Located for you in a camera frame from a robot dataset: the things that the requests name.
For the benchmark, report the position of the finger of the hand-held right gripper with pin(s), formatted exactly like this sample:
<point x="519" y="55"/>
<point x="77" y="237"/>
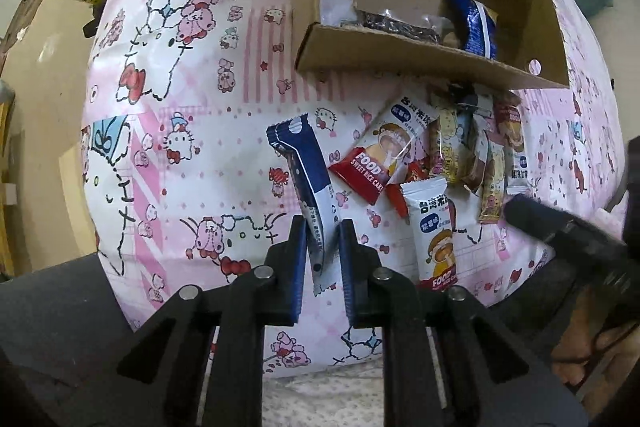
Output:
<point x="550" y="222"/>

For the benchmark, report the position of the pink cartoon printed bedsheet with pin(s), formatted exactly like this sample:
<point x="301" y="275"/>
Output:
<point x="200" y="82"/>

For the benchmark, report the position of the navy white long snack packet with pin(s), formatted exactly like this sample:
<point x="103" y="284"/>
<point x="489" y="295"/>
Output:
<point x="305" y="167"/>

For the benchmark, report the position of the dark chocolate snack packet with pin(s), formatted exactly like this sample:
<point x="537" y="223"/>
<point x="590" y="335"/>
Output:
<point x="395" y="27"/>

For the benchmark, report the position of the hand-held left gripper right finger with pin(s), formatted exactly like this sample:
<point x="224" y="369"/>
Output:
<point x="347" y="267"/>

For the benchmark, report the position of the beige long snack packet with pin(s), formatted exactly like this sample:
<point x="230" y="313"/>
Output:
<point x="492" y="197"/>

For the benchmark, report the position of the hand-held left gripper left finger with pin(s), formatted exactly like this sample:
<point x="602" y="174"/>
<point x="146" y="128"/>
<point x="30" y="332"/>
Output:
<point x="298" y="267"/>

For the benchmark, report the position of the dark grey snack packet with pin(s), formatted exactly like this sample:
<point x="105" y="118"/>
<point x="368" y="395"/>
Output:
<point x="471" y="122"/>

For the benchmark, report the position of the yellow cartoon snack packet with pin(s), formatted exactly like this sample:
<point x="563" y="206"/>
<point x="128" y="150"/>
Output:
<point x="452" y="147"/>

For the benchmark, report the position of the small red snack packet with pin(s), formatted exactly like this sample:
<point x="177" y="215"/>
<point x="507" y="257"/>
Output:
<point x="397" y="199"/>

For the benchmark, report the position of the person's right hand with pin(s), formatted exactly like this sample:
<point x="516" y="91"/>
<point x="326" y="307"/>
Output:
<point x="585" y="332"/>

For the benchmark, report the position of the blue foil snack packet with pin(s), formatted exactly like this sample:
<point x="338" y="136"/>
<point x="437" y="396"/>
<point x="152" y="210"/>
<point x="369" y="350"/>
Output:
<point x="472" y="27"/>

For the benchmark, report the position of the dark grey cloth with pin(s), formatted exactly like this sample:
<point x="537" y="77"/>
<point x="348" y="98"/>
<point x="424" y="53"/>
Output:
<point x="50" y="307"/>

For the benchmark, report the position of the clear plastic snack packet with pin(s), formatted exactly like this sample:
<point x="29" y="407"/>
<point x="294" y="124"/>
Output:
<point x="336" y="9"/>

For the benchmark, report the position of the small beige snack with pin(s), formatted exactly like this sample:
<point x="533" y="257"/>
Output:
<point x="451" y="39"/>

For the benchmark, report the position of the white patterned cloth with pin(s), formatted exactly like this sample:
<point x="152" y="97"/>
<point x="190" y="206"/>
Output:
<point x="320" y="402"/>

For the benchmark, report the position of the red white rice cake packet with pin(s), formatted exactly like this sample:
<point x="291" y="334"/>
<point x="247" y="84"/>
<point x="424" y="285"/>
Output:
<point x="435" y="227"/>
<point x="370" y="157"/>

